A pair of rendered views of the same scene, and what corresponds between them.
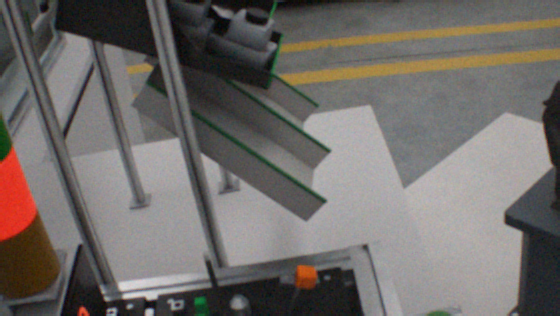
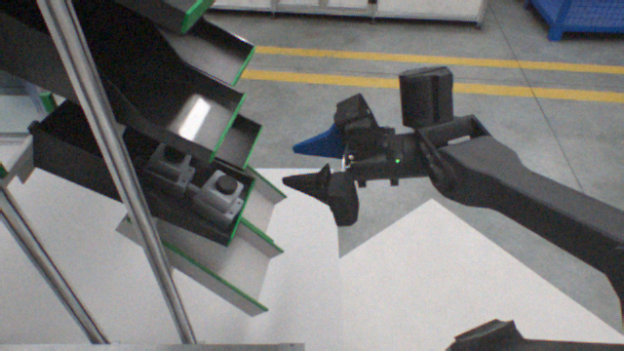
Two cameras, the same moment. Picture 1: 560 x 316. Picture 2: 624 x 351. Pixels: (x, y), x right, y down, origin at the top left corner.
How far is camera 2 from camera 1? 43 cm
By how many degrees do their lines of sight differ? 12
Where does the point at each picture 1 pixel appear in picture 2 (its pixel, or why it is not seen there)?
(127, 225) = (136, 249)
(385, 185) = (327, 252)
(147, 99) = (129, 229)
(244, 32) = (213, 199)
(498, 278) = not seen: outside the picture
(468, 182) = (388, 264)
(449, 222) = (366, 302)
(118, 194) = not seen: hidden behind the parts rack
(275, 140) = (244, 238)
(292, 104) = (267, 193)
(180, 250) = not seen: hidden behind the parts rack
